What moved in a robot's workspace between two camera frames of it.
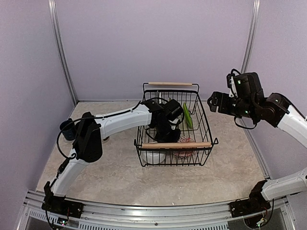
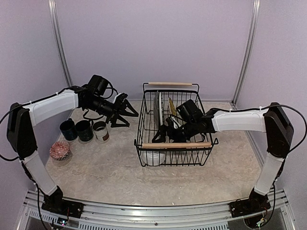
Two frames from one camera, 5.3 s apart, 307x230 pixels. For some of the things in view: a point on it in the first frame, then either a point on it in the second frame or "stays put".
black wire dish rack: [180, 133] stays put
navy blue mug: [68, 128] stays put
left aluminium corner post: [52, 7] stays put
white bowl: [152, 157] stays put
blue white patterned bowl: [183, 153] -> [60, 150]
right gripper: [223, 108] -> [163, 129]
